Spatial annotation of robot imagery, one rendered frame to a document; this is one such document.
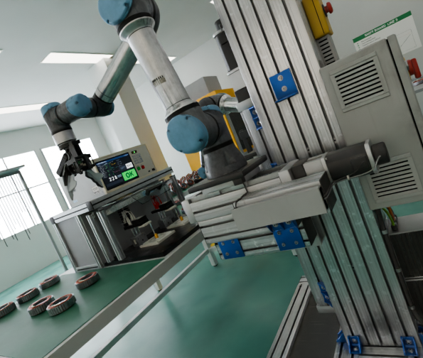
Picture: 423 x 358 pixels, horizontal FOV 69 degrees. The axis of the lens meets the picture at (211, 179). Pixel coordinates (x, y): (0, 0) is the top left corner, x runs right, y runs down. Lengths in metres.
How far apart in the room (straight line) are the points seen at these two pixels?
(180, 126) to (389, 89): 0.59
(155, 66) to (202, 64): 6.64
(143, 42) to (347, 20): 5.78
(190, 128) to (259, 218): 0.32
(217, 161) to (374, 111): 0.48
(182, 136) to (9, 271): 7.47
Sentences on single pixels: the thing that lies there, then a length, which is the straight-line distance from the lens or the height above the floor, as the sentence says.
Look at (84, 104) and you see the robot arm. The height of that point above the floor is 1.44.
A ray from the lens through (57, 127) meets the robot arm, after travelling 1.25.
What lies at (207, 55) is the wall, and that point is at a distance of 7.52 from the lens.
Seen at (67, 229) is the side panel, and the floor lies 1.01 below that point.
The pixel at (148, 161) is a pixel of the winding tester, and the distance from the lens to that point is 2.05.
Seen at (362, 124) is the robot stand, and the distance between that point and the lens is 1.03.
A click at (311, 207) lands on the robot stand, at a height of 0.90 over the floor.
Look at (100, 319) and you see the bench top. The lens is 1.25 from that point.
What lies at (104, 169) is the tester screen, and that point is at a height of 1.25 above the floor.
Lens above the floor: 1.14
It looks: 6 degrees down
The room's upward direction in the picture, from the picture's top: 23 degrees counter-clockwise
